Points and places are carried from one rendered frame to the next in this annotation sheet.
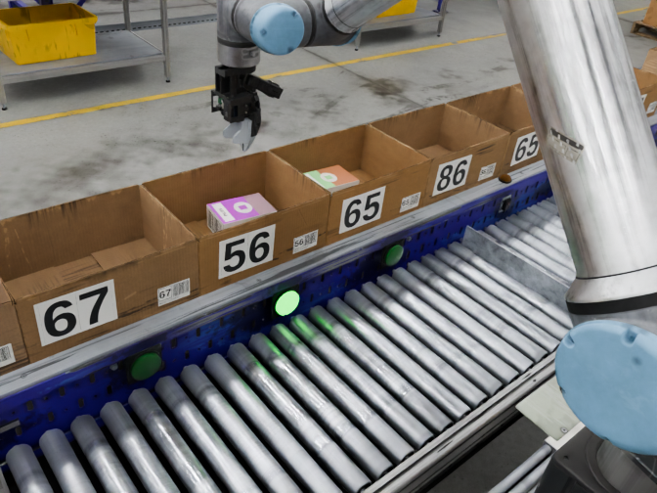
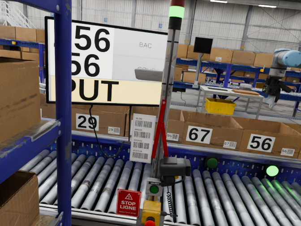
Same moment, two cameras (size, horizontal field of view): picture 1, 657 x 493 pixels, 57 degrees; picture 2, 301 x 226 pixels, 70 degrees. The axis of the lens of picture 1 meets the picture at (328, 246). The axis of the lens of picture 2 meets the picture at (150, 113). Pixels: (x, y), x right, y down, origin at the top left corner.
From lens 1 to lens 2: 0.51 m
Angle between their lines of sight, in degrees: 45
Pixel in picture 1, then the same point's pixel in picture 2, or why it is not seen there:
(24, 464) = not seen: hidden behind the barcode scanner
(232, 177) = (264, 127)
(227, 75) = (270, 78)
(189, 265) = (238, 137)
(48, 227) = (200, 119)
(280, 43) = (291, 62)
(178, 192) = (242, 124)
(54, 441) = not seen: hidden behind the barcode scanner
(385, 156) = not seen: outside the picture
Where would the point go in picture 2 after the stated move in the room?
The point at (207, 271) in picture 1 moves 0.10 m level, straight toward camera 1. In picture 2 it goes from (243, 143) to (240, 148)
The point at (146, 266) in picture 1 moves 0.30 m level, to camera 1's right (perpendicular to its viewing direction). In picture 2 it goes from (223, 130) to (271, 147)
